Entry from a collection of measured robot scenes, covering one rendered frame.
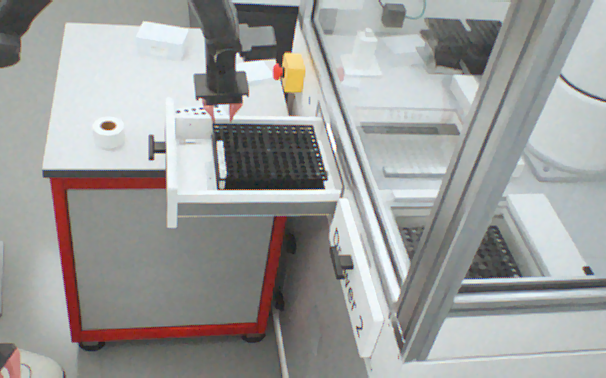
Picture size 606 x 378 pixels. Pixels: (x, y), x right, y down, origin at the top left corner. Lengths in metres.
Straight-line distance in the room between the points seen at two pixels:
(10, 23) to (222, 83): 0.42
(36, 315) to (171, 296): 0.51
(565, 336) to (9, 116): 2.38
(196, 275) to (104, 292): 0.25
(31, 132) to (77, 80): 1.09
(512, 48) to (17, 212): 2.09
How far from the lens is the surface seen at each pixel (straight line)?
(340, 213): 1.31
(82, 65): 1.92
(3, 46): 1.08
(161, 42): 1.93
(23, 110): 3.05
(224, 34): 1.15
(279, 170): 1.40
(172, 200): 1.32
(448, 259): 0.91
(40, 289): 2.36
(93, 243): 1.79
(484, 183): 0.83
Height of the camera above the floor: 1.81
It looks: 42 degrees down
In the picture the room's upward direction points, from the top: 11 degrees clockwise
